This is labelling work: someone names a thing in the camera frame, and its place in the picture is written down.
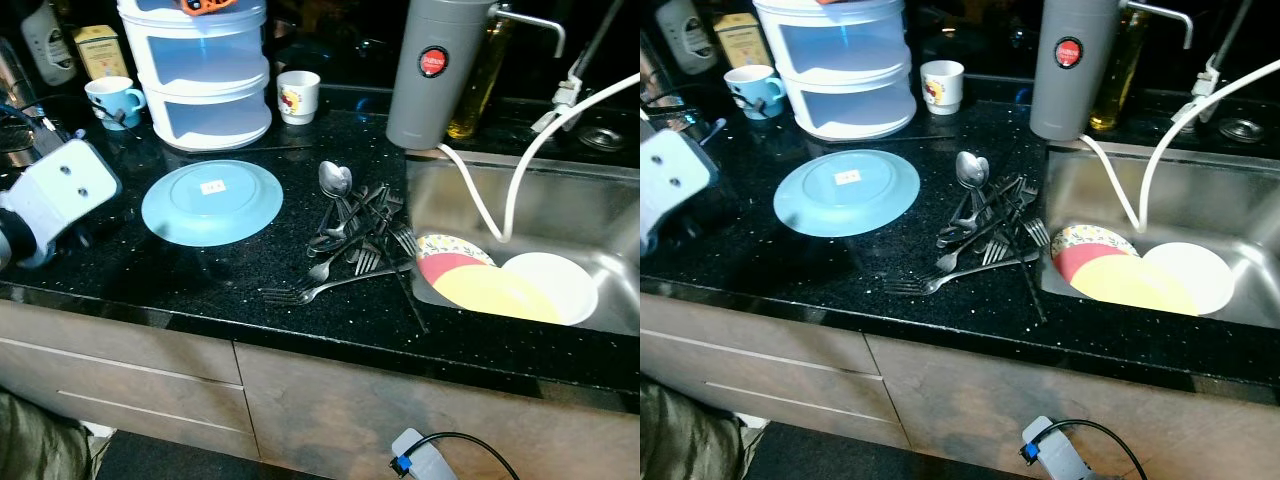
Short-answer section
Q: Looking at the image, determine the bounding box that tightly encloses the floral patterned plate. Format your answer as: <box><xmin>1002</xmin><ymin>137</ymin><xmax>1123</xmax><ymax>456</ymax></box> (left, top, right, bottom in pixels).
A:
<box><xmin>415</xmin><ymin>233</ymin><xmax>496</xmax><ymax>271</ymax></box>
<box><xmin>1050</xmin><ymin>224</ymin><xmax>1139</xmax><ymax>261</ymax></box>

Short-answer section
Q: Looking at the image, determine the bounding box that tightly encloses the white tiered plastic container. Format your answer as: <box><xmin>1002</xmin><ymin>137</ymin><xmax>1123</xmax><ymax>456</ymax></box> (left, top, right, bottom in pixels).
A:
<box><xmin>117</xmin><ymin>0</ymin><xmax>273</xmax><ymax>153</ymax></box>
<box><xmin>752</xmin><ymin>0</ymin><xmax>917</xmax><ymax>142</ymax></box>

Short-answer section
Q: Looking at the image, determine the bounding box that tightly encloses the deep brown drawer front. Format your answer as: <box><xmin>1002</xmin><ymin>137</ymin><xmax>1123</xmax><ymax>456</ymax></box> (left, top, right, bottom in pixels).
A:
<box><xmin>640</xmin><ymin>332</ymin><xmax>913</xmax><ymax>451</ymax></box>
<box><xmin>0</xmin><ymin>340</ymin><xmax>263</xmax><ymax>463</ymax></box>

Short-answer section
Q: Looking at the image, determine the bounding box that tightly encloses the olive green cloth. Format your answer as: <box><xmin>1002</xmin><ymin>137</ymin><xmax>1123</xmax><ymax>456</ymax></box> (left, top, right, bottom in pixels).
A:
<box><xmin>640</xmin><ymin>378</ymin><xmax>747</xmax><ymax>480</ymax></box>
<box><xmin>0</xmin><ymin>388</ymin><xmax>93</xmax><ymax>480</ymax></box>

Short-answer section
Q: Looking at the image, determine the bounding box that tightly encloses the light blue plate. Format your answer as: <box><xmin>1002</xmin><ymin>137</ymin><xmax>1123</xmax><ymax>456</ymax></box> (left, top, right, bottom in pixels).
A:
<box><xmin>141</xmin><ymin>160</ymin><xmax>285</xmax><ymax>248</ymax></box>
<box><xmin>773</xmin><ymin>150</ymin><xmax>921</xmax><ymax>238</ymax></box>

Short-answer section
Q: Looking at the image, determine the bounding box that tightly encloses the yellow plate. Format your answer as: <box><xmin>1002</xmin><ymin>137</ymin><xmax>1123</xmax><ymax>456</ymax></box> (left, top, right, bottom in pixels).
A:
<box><xmin>1070</xmin><ymin>255</ymin><xmax>1201</xmax><ymax>316</ymax></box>
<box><xmin>432</xmin><ymin>264</ymin><xmax>563</xmax><ymax>325</ymax></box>

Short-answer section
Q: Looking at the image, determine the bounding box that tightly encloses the yellow tea box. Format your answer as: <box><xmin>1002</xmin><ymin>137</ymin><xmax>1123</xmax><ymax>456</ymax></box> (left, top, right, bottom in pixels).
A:
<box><xmin>712</xmin><ymin>13</ymin><xmax>771</xmax><ymax>69</ymax></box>
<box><xmin>73</xmin><ymin>25</ymin><xmax>129</xmax><ymax>81</ymax></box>

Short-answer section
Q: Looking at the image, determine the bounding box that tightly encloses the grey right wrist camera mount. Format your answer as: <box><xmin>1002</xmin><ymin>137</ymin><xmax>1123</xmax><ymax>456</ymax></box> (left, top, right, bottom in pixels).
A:
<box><xmin>1020</xmin><ymin>415</ymin><xmax>1096</xmax><ymax>480</ymax></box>
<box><xmin>390</xmin><ymin>428</ymin><xmax>463</xmax><ymax>480</ymax></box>

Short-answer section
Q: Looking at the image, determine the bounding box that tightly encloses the black thin stick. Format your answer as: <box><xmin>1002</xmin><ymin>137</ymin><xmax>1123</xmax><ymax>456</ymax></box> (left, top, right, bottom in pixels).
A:
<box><xmin>1005</xmin><ymin>195</ymin><xmax>1049</xmax><ymax>325</ymax></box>
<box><xmin>380</xmin><ymin>200</ymin><xmax>431</xmax><ymax>336</ymax></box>

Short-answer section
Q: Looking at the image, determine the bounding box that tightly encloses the large steel spoon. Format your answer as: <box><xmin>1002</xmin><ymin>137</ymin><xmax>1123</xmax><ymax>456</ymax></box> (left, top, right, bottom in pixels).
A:
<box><xmin>318</xmin><ymin>160</ymin><xmax>356</xmax><ymax>236</ymax></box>
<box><xmin>955</xmin><ymin>150</ymin><xmax>993</xmax><ymax>226</ymax></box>

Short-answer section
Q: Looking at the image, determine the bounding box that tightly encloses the thick white hose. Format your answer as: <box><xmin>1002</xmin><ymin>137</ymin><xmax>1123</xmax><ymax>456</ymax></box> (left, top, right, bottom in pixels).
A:
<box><xmin>500</xmin><ymin>72</ymin><xmax>641</xmax><ymax>244</ymax></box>
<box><xmin>1136</xmin><ymin>58</ymin><xmax>1280</xmax><ymax>233</ymax></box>

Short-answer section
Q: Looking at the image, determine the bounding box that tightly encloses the brown cabinet door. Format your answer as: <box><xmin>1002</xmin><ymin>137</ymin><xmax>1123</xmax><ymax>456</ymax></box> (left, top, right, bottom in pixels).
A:
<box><xmin>235</xmin><ymin>345</ymin><xmax>641</xmax><ymax>480</ymax></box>
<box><xmin>865</xmin><ymin>335</ymin><xmax>1280</xmax><ymax>480</ymax></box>

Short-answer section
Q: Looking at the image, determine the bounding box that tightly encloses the grey cylindrical water filter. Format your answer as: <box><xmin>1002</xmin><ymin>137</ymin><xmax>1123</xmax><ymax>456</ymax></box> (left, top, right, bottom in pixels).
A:
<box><xmin>1030</xmin><ymin>0</ymin><xmax>1126</xmax><ymax>141</ymax></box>
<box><xmin>386</xmin><ymin>0</ymin><xmax>496</xmax><ymax>151</ymax></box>

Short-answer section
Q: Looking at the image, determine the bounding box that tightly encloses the thin white hose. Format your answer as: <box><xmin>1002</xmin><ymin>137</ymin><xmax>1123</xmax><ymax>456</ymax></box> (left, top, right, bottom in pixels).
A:
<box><xmin>435</xmin><ymin>143</ymin><xmax>504</xmax><ymax>244</ymax></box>
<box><xmin>1077</xmin><ymin>133</ymin><xmax>1144</xmax><ymax>233</ymax></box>

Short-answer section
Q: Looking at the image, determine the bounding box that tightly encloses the chrome faucet spout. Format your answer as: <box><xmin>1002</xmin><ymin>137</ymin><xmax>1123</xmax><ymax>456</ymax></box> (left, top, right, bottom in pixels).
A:
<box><xmin>1125</xmin><ymin>0</ymin><xmax>1196</xmax><ymax>51</ymax></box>
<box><xmin>490</xmin><ymin>5</ymin><xmax>566</xmax><ymax>59</ymax></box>

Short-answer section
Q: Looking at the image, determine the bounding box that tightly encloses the white labelled bottle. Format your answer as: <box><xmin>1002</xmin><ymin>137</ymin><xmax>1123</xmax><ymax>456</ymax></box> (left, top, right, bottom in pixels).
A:
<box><xmin>655</xmin><ymin>0</ymin><xmax>719</xmax><ymax>76</ymax></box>
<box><xmin>20</xmin><ymin>0</ymin><xmax>79</xmax><ymax>86</ymax></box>

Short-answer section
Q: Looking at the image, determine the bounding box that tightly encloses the black tap with white fitting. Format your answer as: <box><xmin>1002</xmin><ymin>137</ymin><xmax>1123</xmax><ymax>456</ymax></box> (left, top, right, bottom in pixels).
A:
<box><xmin>530</xmin><ymin>0</ymin><xmax>628</xmax><ymax>136</ymax></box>
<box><xmin>1180</xmin><ymin>0</ymin><xmax>1256</xmax><ymax>126</ymax></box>

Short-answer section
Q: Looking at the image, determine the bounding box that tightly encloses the white printed cup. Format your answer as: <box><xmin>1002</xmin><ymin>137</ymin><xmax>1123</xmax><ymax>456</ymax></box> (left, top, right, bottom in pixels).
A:
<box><xmin>920</xmin><ymin>60</ymin><xmax>966</xmax><ymax>116</ymax></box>
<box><xmin>277</xmin><ymin>70</ymin><xmax>322</xmax><ymax>126</ymax></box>

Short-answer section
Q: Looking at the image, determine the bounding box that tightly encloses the blue mug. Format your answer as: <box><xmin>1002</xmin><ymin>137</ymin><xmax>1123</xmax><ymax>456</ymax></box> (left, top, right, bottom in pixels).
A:
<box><xmin>85</xmin><ymin>77</ymin><xmax>147</xmax><ymax>131</ymax></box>
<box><xmin>724</xmin><ymin>65</ymin><xmax>787</xmax><ymax>121</ymax></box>

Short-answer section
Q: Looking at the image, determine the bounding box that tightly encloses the stainless steel sink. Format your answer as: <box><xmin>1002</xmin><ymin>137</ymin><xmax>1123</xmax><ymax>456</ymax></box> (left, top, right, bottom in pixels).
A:
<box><xmin>405</xmin><ymin>150</ymin><xmax>641</xmax><ymax>338</ymax></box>
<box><xmin>1040</xmin><ymin>140</ymin><xmax>1280</xmax><ymax>331</ymax></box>

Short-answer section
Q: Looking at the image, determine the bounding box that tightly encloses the shallow brown drawer front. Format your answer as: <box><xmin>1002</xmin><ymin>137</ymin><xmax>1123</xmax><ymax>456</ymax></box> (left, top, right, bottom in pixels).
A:
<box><xmin>640</xmin><ymin>292</ymin><xmax>869</xmax><ymax>376</ymax></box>
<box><xmin>0</xmin><ymin>297</ymin><xmax>241</xmax><ymax>389</ymax></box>

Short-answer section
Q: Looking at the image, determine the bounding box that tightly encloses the white bowl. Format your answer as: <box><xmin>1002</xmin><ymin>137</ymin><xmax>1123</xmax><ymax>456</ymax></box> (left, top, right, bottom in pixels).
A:
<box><xmin>500</xmin><ymin>252</ymin><xmax>599</xmax><ymax>326</ymax></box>
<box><xmin>1140</xmin><ymin>242</ymin><xmax>1236</xmax><ymax>316</ymax></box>

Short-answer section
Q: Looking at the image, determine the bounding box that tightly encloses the long steel fork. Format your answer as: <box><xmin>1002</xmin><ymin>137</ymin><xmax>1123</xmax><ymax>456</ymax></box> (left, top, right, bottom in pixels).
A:
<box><xmin>885</xmin><ymin>250</ymin><xmax>1041</xmax><ymax>298</ymax></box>
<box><xmin>260</xmin><ymin>262</ymin><xmax>419</xmax><ymax>305</ymax></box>

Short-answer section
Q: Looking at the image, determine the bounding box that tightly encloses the olive oil bottle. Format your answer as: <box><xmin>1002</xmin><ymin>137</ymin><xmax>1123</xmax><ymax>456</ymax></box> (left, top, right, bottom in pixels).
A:
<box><xmin>1088</xmin><ymin>5</ymin><xmax>1151</xmax><ymax>133</ymax></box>
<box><xmin>447</xmin><ymin>15</ymin><xmax>513</xmax><ymax>141</ymax></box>

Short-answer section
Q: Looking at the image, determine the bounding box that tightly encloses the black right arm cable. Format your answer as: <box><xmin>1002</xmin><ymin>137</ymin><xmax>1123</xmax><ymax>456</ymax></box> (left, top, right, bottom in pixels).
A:
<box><xmin>1030</xmin><ymin>418</ymin><xmax>1151</xmax><ymax>480</ymax></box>
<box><xmin>398</xmin><ymin>431</ymin><xmax>523</xmax><ymax>480</ymax></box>

